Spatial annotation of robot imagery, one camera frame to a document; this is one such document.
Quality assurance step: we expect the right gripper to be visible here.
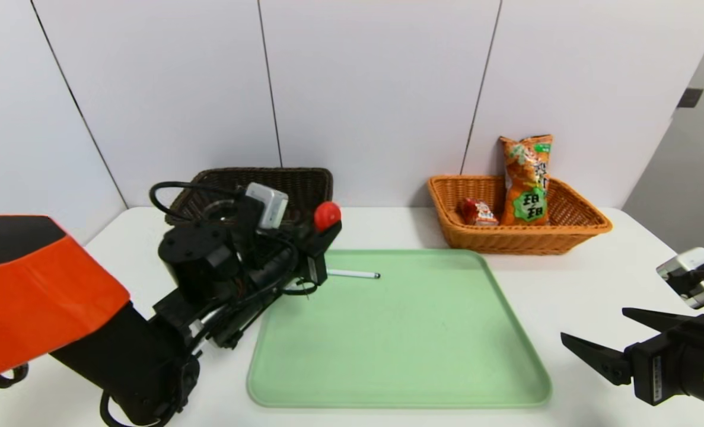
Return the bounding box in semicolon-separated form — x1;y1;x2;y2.
560;307;704;413

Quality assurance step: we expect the dark brown wicker basket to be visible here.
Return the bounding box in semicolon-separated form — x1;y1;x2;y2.
167;168;334;227

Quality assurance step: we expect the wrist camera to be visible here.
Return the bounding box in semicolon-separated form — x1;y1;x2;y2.
246;183;289;230
656;247;704;310

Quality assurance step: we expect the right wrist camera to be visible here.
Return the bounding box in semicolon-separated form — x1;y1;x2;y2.
656;247;704;310

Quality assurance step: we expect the red milk carton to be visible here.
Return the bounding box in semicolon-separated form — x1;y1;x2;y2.
457;197;499;227

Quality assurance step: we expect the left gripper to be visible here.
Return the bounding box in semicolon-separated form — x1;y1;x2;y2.
300;251;328;286

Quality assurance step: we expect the orange wicker basket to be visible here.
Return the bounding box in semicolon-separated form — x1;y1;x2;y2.
427;174;613;256

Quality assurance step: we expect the orange snack bag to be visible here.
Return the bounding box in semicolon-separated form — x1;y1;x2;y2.
499;135;555;227

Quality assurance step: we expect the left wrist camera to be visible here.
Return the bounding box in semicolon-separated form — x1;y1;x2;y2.
246;183;289;230

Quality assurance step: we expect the green plastic tray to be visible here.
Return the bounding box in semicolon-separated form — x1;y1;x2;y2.
248;249;552;408

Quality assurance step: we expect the red rubber duck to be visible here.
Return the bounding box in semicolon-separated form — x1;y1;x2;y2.
314;201;342;232

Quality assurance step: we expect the left camera cable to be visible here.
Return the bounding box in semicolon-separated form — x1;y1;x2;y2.
149;181;249;222

